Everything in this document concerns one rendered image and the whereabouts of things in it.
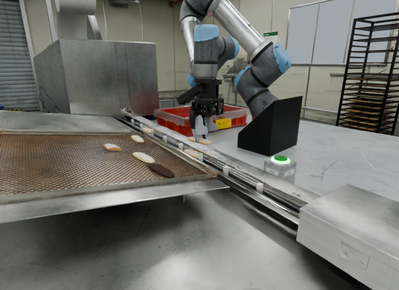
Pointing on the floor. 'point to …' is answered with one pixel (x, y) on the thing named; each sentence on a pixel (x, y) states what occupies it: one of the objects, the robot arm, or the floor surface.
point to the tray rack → (368, 120)
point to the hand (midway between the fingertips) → (199, 136)
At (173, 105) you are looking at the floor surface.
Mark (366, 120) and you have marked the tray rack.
